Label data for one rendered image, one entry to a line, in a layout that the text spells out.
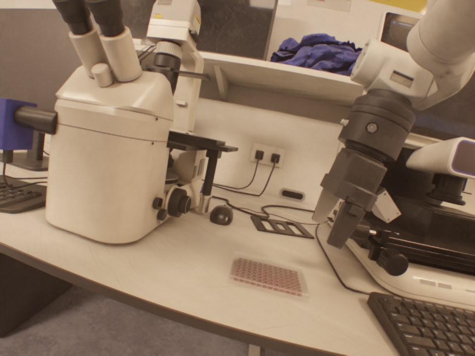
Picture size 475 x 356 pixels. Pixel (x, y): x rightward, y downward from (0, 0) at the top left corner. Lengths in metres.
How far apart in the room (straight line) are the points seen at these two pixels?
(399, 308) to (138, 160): 0.46
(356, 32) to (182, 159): 1.09
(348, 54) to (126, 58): 0.80
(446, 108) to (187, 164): 0.67
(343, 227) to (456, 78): 0.22
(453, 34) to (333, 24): 1.14
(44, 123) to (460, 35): 0.55
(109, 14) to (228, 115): 0.83
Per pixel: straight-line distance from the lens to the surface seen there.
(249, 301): 0.37
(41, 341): 1.37
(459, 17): 0.30
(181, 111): 0.78
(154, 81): 0.43
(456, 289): 0.59
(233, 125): 1.13
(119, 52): 0.41
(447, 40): 0.32
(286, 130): 1.12
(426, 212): 0.61
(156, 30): 0.66
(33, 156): 1.05
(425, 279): 0.56
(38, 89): 0.95
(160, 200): 0.47
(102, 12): 0.39
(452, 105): 0.76
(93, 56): 0.45
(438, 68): 0.35
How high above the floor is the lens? 0.96
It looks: 7 degrees down
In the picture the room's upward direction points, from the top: 11 degrees clockwise
